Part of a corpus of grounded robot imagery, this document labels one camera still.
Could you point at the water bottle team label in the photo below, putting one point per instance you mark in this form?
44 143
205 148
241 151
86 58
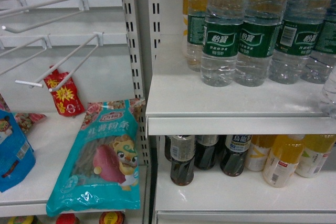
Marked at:
327 97

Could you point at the white water shelf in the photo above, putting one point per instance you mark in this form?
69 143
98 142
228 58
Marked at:
180 103

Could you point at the water bottle back left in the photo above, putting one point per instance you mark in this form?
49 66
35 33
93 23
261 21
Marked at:
195 32

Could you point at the water bottle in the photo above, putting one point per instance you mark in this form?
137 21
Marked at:
257 40
300 26
195 32
322 58
223 23

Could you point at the white bottom right shelf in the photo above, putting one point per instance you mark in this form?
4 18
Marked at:
215 197

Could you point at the white left product shelf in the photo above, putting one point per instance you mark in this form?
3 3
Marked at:
51 139

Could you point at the water bottle far right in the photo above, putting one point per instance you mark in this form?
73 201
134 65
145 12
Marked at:
322 58

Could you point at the dark tea bottle front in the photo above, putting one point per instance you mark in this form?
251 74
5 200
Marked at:
182 159

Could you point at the dark tea bottle middle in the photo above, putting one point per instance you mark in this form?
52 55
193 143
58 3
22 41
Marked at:
205 151

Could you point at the dark oolong tea bottle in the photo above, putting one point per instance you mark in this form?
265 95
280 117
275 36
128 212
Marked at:
234 154

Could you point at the red sauce pouch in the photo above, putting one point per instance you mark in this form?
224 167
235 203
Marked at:
66 99

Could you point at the teal noodle bag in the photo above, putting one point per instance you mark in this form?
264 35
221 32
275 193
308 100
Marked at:
101 170

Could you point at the yellow drink bottle left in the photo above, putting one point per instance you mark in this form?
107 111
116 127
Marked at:
258 152

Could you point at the yellow drink bottle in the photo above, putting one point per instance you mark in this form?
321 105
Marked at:
317 148
258 152
283 159

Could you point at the yellow drink bottle front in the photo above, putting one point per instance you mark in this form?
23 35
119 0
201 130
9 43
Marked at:
283 159

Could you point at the yellow red lid jar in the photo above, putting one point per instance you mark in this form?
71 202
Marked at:
112 217

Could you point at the white peg hook upper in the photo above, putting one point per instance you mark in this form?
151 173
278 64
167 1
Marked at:
37 13

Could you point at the floral candy bag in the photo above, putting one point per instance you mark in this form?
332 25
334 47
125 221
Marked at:
26 121

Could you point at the yellow drink bottle right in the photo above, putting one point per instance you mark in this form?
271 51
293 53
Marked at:
317 148

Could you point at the blue snack bag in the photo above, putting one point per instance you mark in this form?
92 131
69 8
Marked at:
17 155

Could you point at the white slotted upright post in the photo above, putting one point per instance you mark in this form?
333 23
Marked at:
133 38

